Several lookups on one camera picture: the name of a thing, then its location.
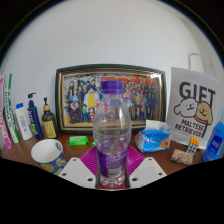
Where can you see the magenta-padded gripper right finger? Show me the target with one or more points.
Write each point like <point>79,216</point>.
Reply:
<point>137,160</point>

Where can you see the white paper gift bag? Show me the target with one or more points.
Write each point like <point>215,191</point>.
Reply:
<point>193,100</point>

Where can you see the clear purple-capped water bottle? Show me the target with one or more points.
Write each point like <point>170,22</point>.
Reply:
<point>112,133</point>

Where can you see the colourful puzzle cube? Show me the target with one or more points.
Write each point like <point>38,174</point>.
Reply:
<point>192,145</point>

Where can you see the blue tissue pack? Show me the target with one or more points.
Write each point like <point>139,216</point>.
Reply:
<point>153,140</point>

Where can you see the blue detergent bottle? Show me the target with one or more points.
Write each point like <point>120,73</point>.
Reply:
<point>215,143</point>

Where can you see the white bottle with blue cap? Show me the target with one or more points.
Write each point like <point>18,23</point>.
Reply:
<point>24,123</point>

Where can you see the brown yellow-labelled pump bottle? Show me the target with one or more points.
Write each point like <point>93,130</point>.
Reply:
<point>49,125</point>

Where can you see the dark blue pump bottle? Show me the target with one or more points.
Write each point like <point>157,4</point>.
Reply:
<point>35,121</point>

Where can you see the dark framed group picture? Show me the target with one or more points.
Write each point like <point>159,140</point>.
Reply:
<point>76,100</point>

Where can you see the small patterned pouch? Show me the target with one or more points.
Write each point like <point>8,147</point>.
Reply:
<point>182,157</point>

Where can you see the blue yellow painted mug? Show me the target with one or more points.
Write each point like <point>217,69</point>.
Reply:
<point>48,155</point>

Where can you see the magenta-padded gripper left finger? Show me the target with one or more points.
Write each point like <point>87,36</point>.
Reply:
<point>87,160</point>

